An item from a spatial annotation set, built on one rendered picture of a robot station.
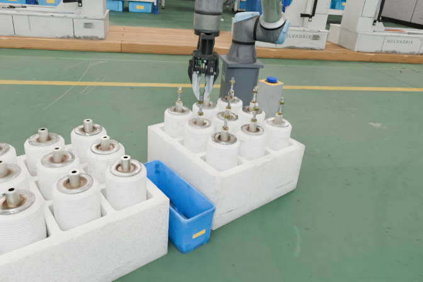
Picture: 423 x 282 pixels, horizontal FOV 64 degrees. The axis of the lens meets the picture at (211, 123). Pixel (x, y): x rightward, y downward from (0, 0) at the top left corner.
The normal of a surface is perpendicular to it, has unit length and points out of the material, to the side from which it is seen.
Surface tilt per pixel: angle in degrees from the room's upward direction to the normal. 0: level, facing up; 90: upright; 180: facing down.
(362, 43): 90
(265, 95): 90
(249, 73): 90
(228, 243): 0
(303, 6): 90
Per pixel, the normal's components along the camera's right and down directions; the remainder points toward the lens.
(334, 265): 0.08, -0.91
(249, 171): 0.62, 0.37
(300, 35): 0.19, 0.42
